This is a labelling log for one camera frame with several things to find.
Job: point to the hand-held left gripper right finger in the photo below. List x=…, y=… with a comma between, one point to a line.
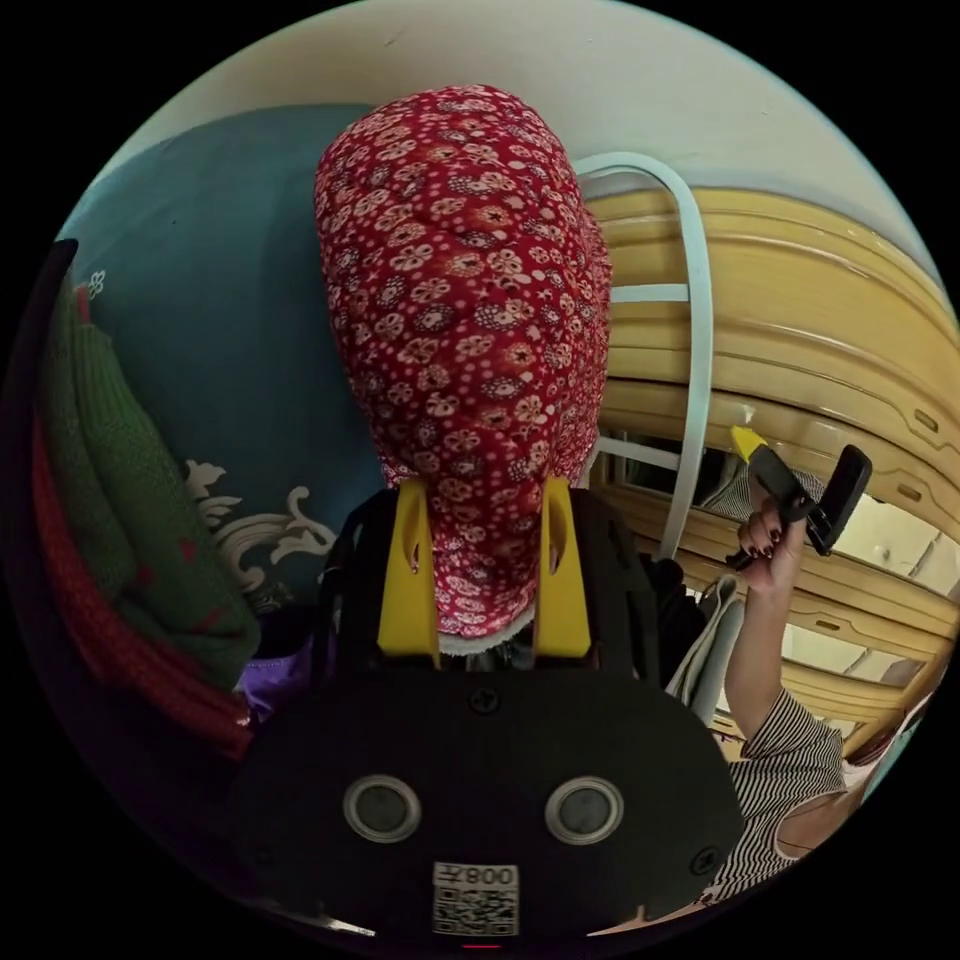
x=562, y=592

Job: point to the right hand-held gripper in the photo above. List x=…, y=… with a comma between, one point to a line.
x=780, y=480

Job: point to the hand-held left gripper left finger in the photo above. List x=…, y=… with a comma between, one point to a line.
x=406, y=585

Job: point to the red floral cotton jacket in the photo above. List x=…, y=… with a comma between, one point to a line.
x=465, y=315

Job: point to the person's right forearm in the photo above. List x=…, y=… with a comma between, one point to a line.
x=754, y=660

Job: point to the person's right hand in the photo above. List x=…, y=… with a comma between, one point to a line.
x=772, y=551

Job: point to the yellow wooden cupboard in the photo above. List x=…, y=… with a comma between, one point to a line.
x=810, y=330

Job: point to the pile of clothes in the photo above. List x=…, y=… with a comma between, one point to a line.
x=127, y=525

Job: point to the person's body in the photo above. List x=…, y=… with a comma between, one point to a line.
x=802, y=780

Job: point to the bed with teal printed quilt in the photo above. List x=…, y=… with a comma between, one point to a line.
x=225, y=300

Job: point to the white metal tube frame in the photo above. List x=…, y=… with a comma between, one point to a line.
x=696, y=315

